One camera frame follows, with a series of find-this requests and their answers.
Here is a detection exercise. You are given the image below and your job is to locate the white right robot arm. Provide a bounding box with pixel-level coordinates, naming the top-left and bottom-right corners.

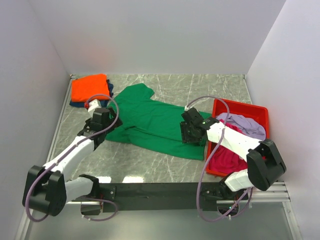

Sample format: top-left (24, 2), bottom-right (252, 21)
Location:
top-left (180, 107), bottom-right (287, 200)

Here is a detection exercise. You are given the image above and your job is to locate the red plastic bin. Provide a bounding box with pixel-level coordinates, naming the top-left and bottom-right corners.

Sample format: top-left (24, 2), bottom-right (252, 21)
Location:
top-left (206, 99), bottom-right (270, 177)

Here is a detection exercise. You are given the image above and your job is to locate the magenta t shirt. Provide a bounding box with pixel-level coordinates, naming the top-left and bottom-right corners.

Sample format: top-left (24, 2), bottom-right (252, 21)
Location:
top-left (208, 122), bottom-right (248, 177)

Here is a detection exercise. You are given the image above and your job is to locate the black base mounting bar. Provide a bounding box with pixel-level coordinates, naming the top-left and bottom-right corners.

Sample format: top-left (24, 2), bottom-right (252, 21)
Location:
top-left (69, 182), bottom-right (241, 213)

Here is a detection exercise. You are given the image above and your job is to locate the aluminium frame rail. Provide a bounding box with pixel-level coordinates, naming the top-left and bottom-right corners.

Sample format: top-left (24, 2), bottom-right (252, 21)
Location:
top-left (15, 73), bottom-right (293, 240)

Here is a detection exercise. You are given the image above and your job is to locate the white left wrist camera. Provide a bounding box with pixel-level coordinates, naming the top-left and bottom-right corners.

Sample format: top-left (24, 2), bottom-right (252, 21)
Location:
top-left (84, 99), bottom-right (101, 113)

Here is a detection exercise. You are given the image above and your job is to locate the lavender t shirt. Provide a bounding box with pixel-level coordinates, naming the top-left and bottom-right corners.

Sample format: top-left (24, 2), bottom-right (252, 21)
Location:
top-left (215, 112), bottom-right (267, 141)

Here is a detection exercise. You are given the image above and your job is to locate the folded orange t shirt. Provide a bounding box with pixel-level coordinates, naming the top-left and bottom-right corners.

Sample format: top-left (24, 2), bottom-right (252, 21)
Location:
top-left (71, 73), bottom-right (110, 103)

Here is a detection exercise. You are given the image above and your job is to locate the green t shirt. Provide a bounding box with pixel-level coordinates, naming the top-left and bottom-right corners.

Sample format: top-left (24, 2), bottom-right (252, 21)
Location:
top-left (105, 83), bottom-right (205, 161)

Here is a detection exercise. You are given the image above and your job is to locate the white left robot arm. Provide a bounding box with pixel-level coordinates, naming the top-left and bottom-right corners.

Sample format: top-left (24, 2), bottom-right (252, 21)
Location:
top-left (22, 107), bottom-right (122, 223)

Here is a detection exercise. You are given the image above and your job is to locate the folded navy blue t shirt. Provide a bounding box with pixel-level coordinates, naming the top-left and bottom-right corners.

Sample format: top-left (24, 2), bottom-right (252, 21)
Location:
top-left (69, 78), bottom-right (114, 108)

